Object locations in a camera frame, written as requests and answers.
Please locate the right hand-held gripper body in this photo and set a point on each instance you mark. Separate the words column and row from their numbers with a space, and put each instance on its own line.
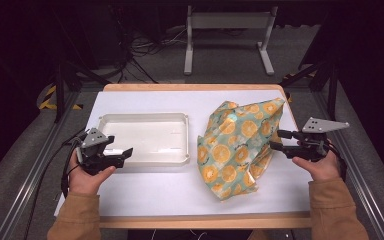
column 311, row 146

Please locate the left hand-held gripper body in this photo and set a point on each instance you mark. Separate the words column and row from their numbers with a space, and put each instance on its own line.
column 91, row 153

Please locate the orange slice print cloth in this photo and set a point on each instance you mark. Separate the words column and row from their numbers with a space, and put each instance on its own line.
column 236, row 150

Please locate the person's right hand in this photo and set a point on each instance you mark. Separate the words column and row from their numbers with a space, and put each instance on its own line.
column 320, row 168

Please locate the person's left hand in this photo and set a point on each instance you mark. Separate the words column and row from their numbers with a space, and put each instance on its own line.
column 83, row 181

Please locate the white plastic tray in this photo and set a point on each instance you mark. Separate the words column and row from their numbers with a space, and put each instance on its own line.
column 146, row 140

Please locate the white table mat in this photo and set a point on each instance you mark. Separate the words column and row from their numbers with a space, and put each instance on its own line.
column 166, row 193

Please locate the black tripod stand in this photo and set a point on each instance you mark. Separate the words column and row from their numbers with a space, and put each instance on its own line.
column 60, row 86
column 330, row 83

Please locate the yellow black hazard tape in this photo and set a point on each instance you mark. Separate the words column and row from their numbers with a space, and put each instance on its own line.
column 48, row 100

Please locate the grey metal stand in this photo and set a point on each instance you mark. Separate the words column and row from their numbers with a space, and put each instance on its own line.
column 228, row 20

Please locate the aluminium rail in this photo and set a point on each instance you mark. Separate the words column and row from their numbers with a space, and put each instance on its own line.
column 33, row 173
column 356, row 173

